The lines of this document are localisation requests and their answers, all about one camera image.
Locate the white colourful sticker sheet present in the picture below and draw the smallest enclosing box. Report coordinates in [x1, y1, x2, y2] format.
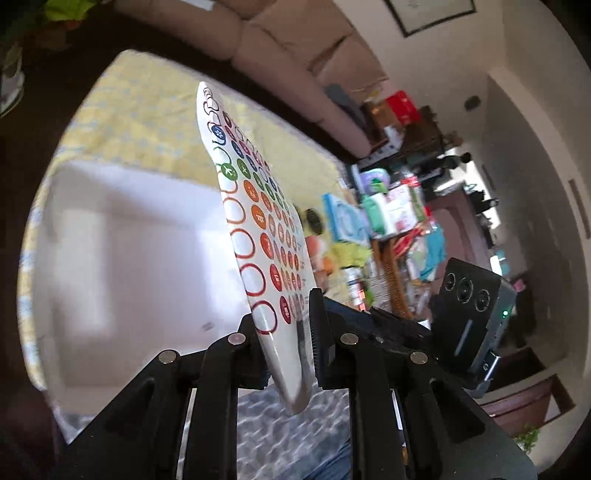
[195, 82, 315, 414]

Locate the blue tissue box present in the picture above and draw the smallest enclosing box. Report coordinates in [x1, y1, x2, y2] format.
[322, 193, 370, 248]

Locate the white cardboard box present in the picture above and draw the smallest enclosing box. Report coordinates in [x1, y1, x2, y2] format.
[32, 161, 249, 415]

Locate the yellow checkered tablecloth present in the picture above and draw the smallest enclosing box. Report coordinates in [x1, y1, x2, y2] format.
[17, 50, 345, 391]

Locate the brown sofa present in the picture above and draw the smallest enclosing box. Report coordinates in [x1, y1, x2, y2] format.
[114, 1, 388, 159]

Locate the framed wall picture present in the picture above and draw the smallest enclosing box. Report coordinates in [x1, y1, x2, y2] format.
[385, 0, 476, 37]

